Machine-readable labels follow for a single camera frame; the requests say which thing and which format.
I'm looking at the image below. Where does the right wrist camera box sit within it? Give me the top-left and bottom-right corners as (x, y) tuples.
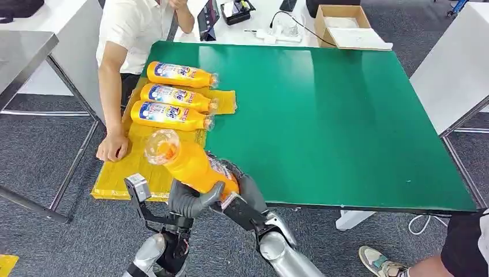
(220, 193), (269, 233)

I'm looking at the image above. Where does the black tablet on stand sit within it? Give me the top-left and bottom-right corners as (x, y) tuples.
(197, 0), (221, 42)

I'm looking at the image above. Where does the white power adapter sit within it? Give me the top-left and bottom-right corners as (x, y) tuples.
(254, 14), (306, 44)

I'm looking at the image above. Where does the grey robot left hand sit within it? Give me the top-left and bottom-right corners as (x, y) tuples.
(167, 178), (227, 219)

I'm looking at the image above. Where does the brown cardboard box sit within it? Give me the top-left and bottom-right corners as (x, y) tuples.
(314, 4), (393, 51)

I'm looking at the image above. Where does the white table foot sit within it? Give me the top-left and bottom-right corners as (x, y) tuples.
(334, 209), (383, 231)

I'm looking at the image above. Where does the grey side table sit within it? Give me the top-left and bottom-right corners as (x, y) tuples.
(17, 0), (122, 132)

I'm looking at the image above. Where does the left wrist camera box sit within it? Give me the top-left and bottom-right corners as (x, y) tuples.
(123, 173), (153, 204)

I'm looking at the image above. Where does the yellow floor object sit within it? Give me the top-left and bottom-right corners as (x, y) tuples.
(0, 253), (20, 277)

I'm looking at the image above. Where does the green table mat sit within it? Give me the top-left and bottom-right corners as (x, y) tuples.
(139, 40), (478, 214)

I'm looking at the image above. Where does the blue metal frame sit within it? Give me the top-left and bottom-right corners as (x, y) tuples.
(433, 0), (471, 18)

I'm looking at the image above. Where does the yellow plastic sheet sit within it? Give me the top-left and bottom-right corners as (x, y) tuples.
(90, 76), (238, 203)

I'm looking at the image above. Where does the black cable on desk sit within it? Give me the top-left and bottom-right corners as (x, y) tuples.
(269, 10), (337, 48)

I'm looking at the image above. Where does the seated person's right hand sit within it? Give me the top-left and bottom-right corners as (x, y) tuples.
(95, 133), (130, 163)

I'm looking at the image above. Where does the black open device case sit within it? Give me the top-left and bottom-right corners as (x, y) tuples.
(220, 0), (256, 27)

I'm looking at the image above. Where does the pale table with frame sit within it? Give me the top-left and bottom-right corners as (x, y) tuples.
(409, 3), (489, 209)

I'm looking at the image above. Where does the steel table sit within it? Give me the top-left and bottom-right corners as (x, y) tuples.
(0, 30), (101, 225)

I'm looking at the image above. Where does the orange drink bottle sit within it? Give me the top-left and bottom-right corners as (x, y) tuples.
(139, 83), (219, 114)
(146, 61), (220, 90)
(130, 100), (216, 133)
(144, 129), (241, 200)

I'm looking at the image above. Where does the white desk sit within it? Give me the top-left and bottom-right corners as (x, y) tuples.
(174, 0), (320, 49)

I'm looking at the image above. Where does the seated person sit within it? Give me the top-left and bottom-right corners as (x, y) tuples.
(95, 0), (196, 163)

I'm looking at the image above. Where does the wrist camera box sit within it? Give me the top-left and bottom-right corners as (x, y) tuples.
(220, 193), (269, 233)
(123, 173), (153, 204)

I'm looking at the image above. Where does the black bag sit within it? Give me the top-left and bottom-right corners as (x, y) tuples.
(0, 0), (45, 24)

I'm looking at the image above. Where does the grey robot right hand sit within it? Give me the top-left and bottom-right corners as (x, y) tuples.
(208, 152), (269, 216)

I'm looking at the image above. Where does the standing person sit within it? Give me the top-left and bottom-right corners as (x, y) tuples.
(358, 208), (489, 277)

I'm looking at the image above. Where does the white floor cable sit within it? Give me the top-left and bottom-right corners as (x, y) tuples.
(407, 214), (449, 236)

